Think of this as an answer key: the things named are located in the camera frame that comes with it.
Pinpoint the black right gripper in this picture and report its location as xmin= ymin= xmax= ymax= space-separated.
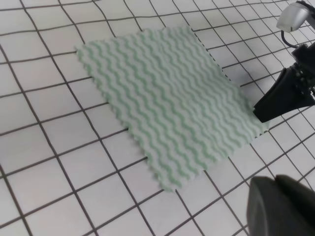
xmin=254 ymin=43 xmax=315 ymax=123

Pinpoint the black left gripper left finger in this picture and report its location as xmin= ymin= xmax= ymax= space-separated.
xmin=247 ymin=177 xmax=315 ymax=236

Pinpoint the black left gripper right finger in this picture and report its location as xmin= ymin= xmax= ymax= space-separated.
xmin=275 ymin=175 xmax=315 ymax=216

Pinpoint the green white wavy striped towel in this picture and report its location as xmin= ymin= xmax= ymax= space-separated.
xmin=76 ymin=26 xmax=270 ymax=192

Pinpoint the black right camera cable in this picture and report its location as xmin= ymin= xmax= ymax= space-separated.
xmin=281 ymin=30 xmax=299 ymax=49

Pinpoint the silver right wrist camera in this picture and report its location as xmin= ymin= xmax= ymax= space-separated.
xmin=276 ymin=1 xmax=311 ymax=32

